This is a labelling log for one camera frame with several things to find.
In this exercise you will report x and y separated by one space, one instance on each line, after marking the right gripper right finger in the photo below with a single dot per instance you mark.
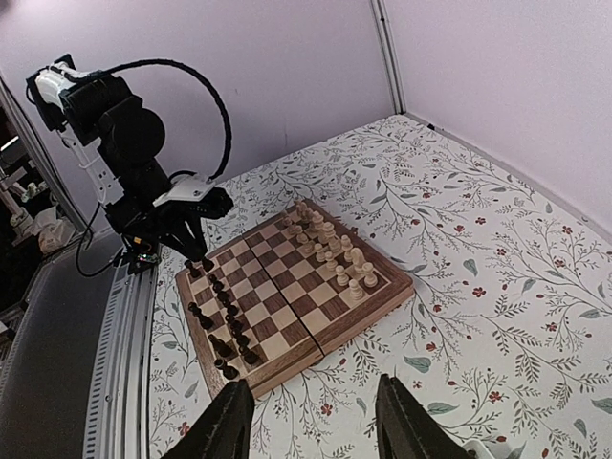
404 428

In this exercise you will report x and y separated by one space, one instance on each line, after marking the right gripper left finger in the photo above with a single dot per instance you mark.
223 431

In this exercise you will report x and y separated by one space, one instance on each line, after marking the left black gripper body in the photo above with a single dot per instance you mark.
133 213

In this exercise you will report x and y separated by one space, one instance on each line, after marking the dark rook corner piece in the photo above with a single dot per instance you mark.
194 271

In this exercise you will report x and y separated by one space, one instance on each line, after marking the dark bishop piece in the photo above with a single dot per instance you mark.
221 348

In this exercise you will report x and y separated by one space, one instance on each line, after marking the dark king piece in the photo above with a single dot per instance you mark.
205 322

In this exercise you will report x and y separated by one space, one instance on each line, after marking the wooden chess board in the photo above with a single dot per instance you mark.
288 332

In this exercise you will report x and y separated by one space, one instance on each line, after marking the dark knight piece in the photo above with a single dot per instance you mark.
207 265

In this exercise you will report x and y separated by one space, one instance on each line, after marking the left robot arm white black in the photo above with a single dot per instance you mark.
116 140

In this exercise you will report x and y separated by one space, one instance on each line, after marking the white chess piece row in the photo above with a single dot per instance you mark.
324 257

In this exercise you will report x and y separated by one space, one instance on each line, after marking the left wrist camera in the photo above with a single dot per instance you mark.
191 193

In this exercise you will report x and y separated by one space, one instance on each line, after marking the aluminium front rail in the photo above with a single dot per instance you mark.
116 422

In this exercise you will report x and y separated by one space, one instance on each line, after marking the left aluminium frame post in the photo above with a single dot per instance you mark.
389 56

